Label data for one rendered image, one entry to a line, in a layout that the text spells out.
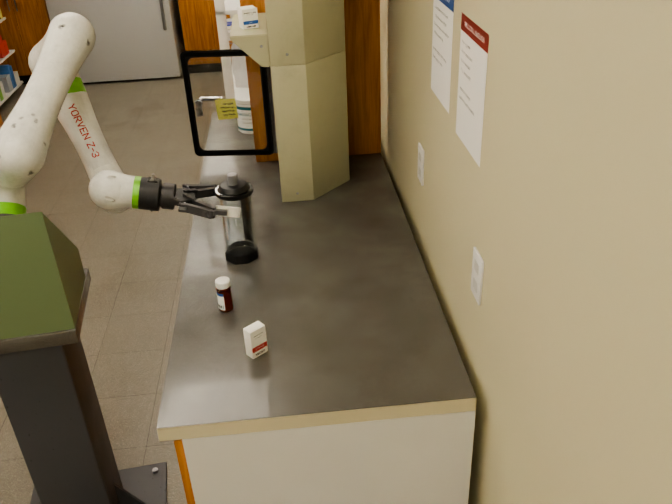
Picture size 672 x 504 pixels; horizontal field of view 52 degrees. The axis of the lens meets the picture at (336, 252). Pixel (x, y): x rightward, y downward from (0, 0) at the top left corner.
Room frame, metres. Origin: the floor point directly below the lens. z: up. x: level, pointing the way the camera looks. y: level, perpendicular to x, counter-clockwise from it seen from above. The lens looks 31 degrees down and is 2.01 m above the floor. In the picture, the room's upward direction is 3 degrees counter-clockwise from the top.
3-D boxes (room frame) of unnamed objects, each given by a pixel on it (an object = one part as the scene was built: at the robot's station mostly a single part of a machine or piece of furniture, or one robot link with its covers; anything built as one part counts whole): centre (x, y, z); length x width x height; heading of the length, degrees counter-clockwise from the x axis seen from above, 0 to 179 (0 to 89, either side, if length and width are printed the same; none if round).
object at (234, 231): (1.80, 0.28, 1.06); 0.11 x 0.11 x 0.21
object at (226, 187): (1.81, 0.28, 1.18); 0.09 x 0.09 x 0.07
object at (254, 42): (2.31, 0.25, 1.46); 0.32 x 0.11 x 0.10; 4
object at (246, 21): (2.26, 0.24, 1.54); 0.05 x 0.05 x 0.06; 23
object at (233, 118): (2.48, 0.37, 1.19); 0.30 x 0.01 x 0.40; 86
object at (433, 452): (2.15, 0.11, 0.45); 2.05 x 0.67 x 0.90; 4
